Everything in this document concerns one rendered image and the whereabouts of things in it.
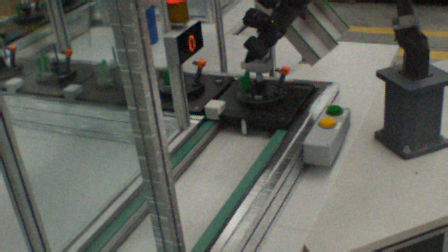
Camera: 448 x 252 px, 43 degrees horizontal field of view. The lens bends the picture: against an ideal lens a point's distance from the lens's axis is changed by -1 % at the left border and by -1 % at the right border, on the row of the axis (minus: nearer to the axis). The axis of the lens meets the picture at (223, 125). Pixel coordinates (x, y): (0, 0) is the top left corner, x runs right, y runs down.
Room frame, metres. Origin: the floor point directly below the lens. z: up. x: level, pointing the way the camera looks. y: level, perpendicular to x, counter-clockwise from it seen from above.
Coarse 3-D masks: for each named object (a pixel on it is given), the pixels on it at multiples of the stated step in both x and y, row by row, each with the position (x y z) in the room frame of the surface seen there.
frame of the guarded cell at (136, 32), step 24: (120, 0) 0.62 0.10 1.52; (144, 24) 0.63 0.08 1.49; (144, 48) 0.63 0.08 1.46; (144, 72) 0.62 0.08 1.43; (144, 96) 0.61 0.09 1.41; (144, 120) 0.62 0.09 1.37; (168, 168) 0.63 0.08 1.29; (168, 192) 0.63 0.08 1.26; (168, 216) 0.62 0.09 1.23; (168, 240) 0.62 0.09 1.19
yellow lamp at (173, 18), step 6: (186, 0) 1.34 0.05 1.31; (168, 6) 1.33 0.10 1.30; (174, 6) 1.32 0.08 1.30; (180, 6) 1.32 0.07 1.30; (186, 6) 1.34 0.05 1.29; (168, 12) 1.34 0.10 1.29; (174, 12) 1.32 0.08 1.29; (180, 12) 1.32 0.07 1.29; (186, 12) 1.33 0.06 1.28; (174, 18) 1.32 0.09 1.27; (180, 18) 1.32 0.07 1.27; (186, 18) 1.33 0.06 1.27
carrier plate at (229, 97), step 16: (240, 80) 1.60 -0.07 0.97; (272, 80) 1.57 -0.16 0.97; (224, 96) 1.50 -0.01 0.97; (288, 96) 1.45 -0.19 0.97; (304, 96) 1.44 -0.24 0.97; (224, 112) 1.40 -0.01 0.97; (240, 112) 1.39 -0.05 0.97; (256, 112) 1.38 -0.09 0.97; (272, 112) 1.37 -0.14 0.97; (288, 112) 1.36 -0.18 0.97; (288, 128) 1.30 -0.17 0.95
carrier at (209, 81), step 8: (184, 72) 1.58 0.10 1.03; (192, 80) 1.59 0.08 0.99; (200, 80) 1.59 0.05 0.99; (208, 80) 1.63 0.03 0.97; (224, 80) 1.61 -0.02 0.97; (232, 80) 1.61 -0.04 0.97; (192, 88) 1.54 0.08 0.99; (200, 88) 1.54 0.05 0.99; (208, 88) 1.57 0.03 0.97; (216, 88) 1.56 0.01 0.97; (224, 88) 1.56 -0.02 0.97; (192, 96) 1.52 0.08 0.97; (200, 96) 1.52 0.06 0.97; (208, 96) 1.51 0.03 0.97; (216, 96) 1.51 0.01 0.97; (192, 104) 1.47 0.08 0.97; (200, 104) 1.47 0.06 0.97; (192, 112) 1.43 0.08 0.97; (200, 112) 1.42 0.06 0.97
